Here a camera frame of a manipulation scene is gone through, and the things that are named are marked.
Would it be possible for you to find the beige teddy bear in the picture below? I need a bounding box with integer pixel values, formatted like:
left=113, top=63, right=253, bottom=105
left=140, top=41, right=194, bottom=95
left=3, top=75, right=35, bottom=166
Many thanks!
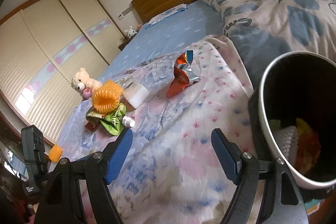
left=71, top=68, right=103, bottom=101

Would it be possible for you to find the white and black bin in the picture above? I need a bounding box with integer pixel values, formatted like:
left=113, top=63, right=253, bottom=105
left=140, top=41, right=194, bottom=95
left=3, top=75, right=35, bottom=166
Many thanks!
left=248, top=51, right=336, bottom=203

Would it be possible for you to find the dark wooden nightstand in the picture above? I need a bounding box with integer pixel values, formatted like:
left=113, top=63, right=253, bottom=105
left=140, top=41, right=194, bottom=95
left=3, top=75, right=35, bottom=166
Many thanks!
left=118, top=38, right=132, bottom=51

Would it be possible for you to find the blue bed sheet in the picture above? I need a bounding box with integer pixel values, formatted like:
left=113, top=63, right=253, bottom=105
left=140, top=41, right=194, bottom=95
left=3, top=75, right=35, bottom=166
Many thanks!
left=56, top=0, right=227, bottom=143

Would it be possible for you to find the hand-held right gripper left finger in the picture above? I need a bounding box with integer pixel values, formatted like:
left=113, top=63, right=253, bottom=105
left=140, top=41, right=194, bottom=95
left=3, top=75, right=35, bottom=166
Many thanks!
left=34, top=128, right=134, bottom=224

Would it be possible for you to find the red snack bag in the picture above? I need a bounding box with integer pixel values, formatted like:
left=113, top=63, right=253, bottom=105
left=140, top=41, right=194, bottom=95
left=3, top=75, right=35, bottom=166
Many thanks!
left=166, top=50, right=200, bottom=98

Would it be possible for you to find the orange foam block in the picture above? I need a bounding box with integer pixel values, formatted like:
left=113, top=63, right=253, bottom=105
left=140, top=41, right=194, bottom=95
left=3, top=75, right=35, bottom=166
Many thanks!
left=48, top=145, right=63, bottom=163

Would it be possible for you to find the blue patterned pillow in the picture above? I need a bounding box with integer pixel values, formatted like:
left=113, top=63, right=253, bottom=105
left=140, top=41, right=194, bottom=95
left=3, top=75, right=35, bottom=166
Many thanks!
left=143, top=4, right=188, bottom=29

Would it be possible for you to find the white foam block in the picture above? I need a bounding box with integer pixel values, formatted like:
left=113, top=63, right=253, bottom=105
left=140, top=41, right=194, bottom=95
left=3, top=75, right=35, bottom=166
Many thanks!
left=123, top=82, right=150, bottom=109

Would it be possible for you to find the pink floral blanket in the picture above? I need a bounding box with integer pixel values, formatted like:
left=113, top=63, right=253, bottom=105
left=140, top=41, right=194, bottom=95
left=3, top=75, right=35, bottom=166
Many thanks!
left=51, top=34, right=265, bottom=224

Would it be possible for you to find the white rabbit plush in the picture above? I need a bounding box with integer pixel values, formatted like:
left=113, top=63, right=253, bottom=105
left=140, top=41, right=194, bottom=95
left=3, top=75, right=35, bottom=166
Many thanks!
left=125, top=26, right=137, bottom=39

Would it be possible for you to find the green spouted pouch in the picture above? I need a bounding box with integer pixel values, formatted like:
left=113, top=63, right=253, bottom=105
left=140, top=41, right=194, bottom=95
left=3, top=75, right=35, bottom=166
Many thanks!
left=84, top=102, right=136, bottom=136

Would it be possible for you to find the cream sliding door wardrobe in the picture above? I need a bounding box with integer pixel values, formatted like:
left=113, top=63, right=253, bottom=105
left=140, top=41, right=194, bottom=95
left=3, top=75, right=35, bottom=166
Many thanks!
left=0, top=0, right=126, bottom=144

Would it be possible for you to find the orange flared foam net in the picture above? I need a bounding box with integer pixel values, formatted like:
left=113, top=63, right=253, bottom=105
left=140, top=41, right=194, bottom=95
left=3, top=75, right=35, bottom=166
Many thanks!
left=92, top=82, right=124, bottom=112

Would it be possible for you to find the yellow snack wrapper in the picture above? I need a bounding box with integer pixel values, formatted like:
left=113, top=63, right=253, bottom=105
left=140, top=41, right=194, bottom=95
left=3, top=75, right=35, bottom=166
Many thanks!
left=295, top=118, right=319, bottom=140

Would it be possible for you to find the white foam fruit net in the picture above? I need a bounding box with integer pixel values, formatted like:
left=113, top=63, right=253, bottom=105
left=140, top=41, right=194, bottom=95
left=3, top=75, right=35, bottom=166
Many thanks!
left=273, top=127, right=300, bottom=159

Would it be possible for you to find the white quilt with blue print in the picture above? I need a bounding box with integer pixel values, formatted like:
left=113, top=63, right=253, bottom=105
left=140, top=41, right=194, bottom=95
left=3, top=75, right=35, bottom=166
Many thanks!
left=198, top=0, right=336, bottom=88

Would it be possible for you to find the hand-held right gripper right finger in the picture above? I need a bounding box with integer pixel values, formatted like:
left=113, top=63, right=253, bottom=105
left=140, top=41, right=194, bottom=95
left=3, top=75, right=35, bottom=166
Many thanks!
left=211, top=128, right=309, bottom=224

